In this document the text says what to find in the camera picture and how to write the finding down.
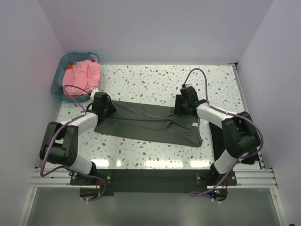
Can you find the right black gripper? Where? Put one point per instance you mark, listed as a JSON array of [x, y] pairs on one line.
[[178, 109]]

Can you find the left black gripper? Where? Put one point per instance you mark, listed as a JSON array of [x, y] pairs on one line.
[[112, 109]]

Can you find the dark green t-shirt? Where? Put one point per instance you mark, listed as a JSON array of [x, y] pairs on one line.
[[153, 123]]

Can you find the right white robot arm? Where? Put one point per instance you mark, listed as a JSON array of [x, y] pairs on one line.
[[234, 135]]

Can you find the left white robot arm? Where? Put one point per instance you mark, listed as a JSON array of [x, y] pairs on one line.
[[59, 147]]

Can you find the pink t-shirt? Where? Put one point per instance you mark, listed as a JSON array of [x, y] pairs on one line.
[[82, 78]]

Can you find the teal laundry basket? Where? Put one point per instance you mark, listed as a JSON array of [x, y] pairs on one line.
[[65, 62]]

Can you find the black folded t-shirt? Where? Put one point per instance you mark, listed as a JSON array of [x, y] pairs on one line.
[[218, 145]]

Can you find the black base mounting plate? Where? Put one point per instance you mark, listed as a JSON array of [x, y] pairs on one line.
[[107, 182]]

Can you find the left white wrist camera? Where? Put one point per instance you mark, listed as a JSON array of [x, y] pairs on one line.
[[94, 91]]

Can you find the aluminium frame rail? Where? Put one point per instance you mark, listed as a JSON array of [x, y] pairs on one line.
[[242, 178]]

